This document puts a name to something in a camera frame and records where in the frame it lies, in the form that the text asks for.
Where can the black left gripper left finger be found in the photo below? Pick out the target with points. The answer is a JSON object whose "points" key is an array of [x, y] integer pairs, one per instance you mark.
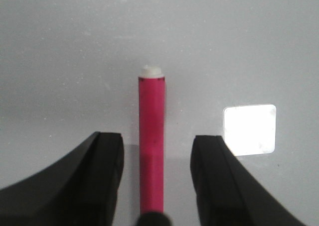
{"points": [[80, 189]]}

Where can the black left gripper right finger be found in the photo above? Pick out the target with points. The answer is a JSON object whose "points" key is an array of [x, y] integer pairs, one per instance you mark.
{"points": [[226, 193]]}

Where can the pink highlighter pen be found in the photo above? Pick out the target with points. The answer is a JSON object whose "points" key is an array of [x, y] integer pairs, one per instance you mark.
{"points": [[151, 138]]}

